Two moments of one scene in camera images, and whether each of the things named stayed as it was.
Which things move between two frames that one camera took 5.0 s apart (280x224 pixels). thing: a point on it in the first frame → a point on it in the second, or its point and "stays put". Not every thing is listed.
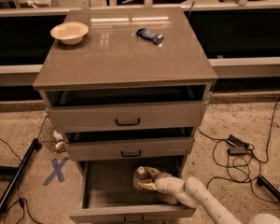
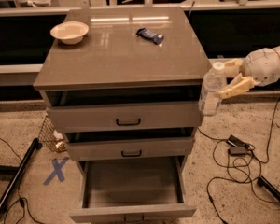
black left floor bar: x=17 y=176 stays put
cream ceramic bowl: x=69 y=33 stays put
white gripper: x=163 y=183 → x=262 y=66
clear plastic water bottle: x=141 y=176 → x=210 y=94
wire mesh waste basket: x=51 y=137 stays put
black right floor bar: x=262 y=181 stays put
